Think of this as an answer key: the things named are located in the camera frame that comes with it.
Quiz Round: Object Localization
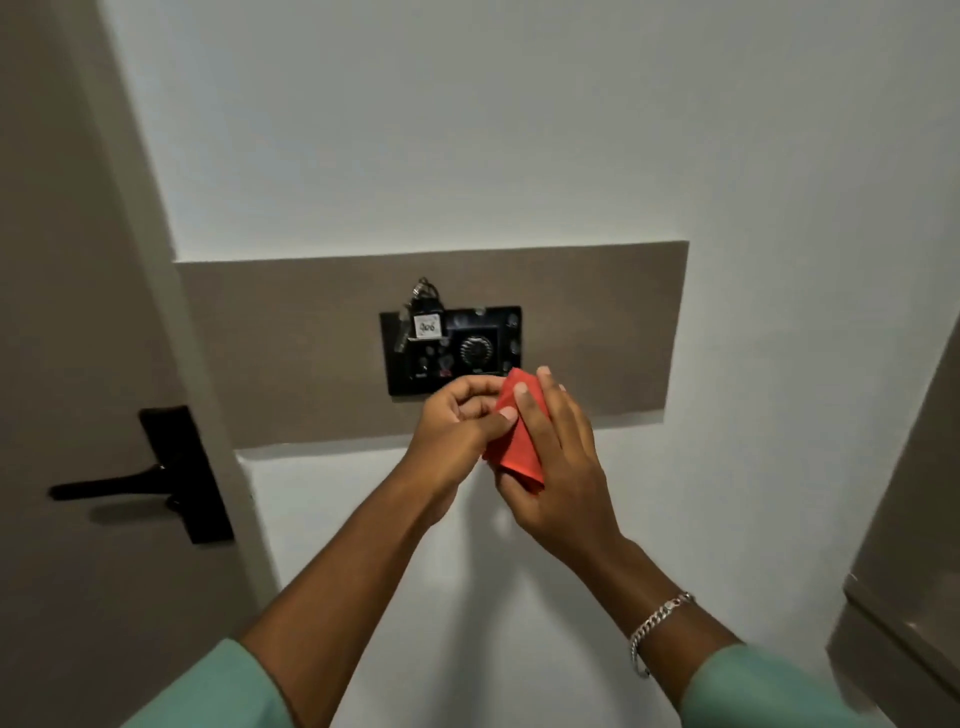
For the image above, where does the red cleaning cloth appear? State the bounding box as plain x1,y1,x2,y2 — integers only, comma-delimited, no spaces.
481,367,552,495

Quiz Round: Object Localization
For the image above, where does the silver chain bracelet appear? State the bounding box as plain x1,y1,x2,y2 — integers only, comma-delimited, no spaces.
629,591,697,681

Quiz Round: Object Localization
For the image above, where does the green sleeve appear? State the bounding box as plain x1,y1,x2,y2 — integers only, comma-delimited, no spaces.
678,643,879,728
122,637,295,728

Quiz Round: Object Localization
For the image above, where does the person's right hand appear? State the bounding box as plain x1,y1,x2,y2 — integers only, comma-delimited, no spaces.
494,366,629,576

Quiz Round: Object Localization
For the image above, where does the person's left hand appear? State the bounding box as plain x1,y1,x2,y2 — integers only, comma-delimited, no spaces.
396,374,520,528

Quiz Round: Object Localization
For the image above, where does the brown cabinet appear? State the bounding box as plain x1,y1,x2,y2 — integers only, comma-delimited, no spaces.
825,315,960,728

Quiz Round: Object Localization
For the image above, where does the green left sleeve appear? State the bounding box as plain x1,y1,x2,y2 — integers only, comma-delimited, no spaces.
122,637,295,728

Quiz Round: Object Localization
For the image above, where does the person's right forearm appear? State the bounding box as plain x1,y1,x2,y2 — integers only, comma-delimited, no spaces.
579,534,745,710

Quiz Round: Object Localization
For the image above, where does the black door handle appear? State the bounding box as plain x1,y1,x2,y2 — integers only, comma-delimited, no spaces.
48,405,236,546

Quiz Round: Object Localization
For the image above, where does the brown door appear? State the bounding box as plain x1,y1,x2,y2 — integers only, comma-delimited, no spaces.
0,0,252,728

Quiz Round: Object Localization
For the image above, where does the person's left forearm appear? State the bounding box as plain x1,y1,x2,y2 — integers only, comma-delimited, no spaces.
238,459,453,728

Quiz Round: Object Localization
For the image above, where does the green right sleeve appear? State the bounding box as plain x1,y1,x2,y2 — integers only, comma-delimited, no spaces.
678,643,879,728

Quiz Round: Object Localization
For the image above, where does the black switch panel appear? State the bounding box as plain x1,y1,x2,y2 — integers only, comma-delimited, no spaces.
379,305,524,399

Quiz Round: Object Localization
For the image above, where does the brown wall board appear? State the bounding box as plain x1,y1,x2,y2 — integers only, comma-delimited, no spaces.
174,240,690,452

